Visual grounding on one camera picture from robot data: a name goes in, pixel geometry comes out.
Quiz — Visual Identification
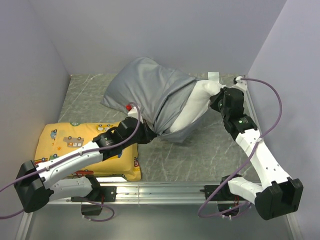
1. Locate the white pillow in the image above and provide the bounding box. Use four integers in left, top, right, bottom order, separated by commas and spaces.
169, 80, 225, 133

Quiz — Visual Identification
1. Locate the grey pillowcase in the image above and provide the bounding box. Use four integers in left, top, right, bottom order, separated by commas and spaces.
100, 57, 198, 143

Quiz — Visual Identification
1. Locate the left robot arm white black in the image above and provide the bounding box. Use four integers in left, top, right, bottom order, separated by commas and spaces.
13, 117, 157, 213

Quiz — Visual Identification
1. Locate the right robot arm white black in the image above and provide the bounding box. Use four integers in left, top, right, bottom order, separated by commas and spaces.
210, 87, 304, 220

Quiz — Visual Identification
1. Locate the white pillow label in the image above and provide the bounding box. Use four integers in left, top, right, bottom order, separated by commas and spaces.
207, 72, 220, 83

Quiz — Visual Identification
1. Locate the yellow cartoon print pillow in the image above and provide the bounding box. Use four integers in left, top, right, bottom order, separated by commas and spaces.
33, 122, 142, 182

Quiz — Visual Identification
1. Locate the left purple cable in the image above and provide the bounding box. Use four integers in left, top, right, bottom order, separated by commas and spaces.
0, 101, 143, 222

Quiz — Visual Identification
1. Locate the purple cable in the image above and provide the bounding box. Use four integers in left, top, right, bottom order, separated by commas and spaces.
0, 101, 143, 222
197, 77, 283, 219

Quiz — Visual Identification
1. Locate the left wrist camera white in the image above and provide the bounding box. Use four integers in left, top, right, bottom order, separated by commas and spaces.
125, 103, 139, 120

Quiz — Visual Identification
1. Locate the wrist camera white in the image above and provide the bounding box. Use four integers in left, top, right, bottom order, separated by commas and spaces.
232, 76, 248, 92
125, 103, 139, 120

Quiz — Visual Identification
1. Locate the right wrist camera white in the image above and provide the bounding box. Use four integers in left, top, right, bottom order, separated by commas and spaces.
232, 76, 248, 92

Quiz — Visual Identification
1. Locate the aluminium front rail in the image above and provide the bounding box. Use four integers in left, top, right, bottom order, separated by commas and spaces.
16, 182, 303, 240

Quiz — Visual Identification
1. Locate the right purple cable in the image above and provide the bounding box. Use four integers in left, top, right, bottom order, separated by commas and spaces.
197, 77, 283, 219

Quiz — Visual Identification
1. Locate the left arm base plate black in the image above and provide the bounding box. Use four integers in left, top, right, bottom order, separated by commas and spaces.
70, 185, 117, 202

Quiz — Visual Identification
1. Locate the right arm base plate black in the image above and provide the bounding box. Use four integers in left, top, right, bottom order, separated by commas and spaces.
204, 184, 251, 202

